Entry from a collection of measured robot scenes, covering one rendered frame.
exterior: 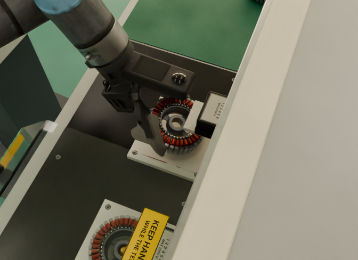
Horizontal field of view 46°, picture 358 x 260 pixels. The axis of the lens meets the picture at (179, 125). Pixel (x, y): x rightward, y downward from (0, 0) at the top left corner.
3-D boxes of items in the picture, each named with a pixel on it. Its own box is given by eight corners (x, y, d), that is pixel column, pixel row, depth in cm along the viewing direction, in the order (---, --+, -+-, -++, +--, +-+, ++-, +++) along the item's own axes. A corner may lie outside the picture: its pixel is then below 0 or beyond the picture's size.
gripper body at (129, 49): (136, 83, 79) (99, 37, 71) (172, 82, 74) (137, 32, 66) (119, 115, 76) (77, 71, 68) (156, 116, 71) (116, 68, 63)
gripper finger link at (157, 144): (143, 153, 79) (132, 107, 76) (168, 155, 75) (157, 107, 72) (133, 161, 77) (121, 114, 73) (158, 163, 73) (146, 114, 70)
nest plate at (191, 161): (127, 159, 81) (126, 155, 80) (157, 98, 88) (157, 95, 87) (200, 185, 78) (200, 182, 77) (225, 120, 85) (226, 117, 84)
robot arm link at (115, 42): (123, 11, 63) (98, 50, 59) (138, 33, 66) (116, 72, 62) (88, 17, 67) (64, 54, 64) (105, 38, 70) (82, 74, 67)
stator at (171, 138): (135, 139, 77) (138, 131, 74) (159, 94, 83) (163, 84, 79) (190, 165, 77) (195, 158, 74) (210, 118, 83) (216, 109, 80)
